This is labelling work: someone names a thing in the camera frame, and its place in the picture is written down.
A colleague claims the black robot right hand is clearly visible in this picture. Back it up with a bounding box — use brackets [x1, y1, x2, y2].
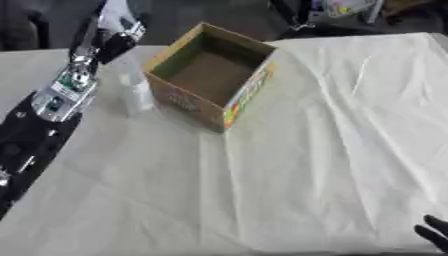
[413, 214, 448, 254]

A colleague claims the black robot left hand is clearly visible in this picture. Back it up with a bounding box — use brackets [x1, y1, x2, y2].
[68, 0, 149, 66]

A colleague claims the clear plastic bottle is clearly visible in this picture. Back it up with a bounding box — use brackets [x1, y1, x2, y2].
[117, 71, 158, 117]

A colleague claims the tan cardboard box green inside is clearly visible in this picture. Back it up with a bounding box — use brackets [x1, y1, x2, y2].
[141, 21, 280, 134]

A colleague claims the black chair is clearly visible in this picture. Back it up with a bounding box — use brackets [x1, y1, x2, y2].
[0, 0, 53, 52]

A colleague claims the clear bag with colourful items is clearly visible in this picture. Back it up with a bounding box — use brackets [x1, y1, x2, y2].
[311, 0, 387, 19]

